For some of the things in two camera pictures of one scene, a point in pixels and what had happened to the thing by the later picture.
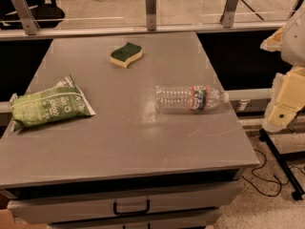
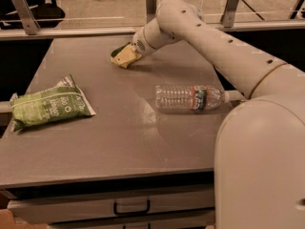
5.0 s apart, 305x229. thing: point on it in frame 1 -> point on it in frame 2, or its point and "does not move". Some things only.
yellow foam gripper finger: [288, 99] -> [126, 56]
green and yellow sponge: [124, 55] does not move
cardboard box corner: [7, 221] does not move
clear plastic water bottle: [189, 97] does not move
